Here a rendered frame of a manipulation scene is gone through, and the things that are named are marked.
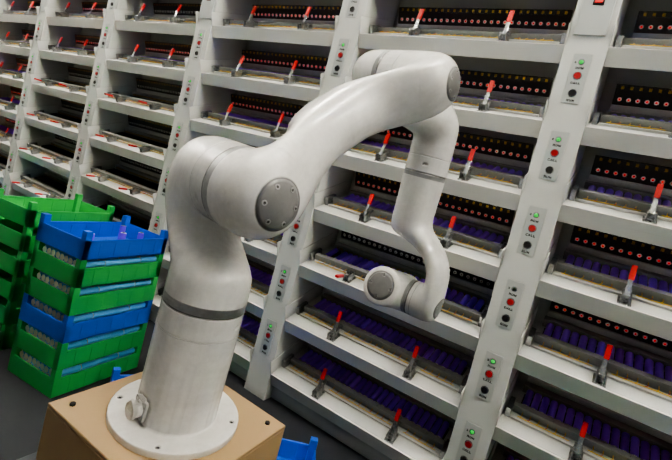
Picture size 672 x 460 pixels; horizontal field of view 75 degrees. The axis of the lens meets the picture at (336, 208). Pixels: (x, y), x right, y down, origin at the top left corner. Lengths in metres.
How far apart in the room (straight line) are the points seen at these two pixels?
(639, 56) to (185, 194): 1.05
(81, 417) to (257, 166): 0.43
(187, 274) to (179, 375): 0.14
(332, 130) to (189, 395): 0.43
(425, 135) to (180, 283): 0.55
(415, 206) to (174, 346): 0.53
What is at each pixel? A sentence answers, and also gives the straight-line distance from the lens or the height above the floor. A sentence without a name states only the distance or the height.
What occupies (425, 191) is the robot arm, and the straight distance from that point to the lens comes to 0.93.
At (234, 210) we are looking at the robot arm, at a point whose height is 0.72.
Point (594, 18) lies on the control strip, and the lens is 1.31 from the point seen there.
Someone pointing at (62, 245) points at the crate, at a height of 0.42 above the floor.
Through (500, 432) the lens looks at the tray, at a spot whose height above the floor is 0.28.
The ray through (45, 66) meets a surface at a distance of 3.17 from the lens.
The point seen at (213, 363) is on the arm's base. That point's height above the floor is 0.50.
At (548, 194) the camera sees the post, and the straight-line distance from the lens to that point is 1.21.
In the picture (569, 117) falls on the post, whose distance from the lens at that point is 1.24.
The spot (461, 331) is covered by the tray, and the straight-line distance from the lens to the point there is 1.26.
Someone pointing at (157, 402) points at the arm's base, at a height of 0.43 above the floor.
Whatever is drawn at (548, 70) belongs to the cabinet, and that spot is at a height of 1.25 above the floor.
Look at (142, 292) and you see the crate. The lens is 1.58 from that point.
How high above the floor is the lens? 0.79
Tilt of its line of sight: 4 degrees down
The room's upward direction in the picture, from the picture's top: 15 degrees clockwise
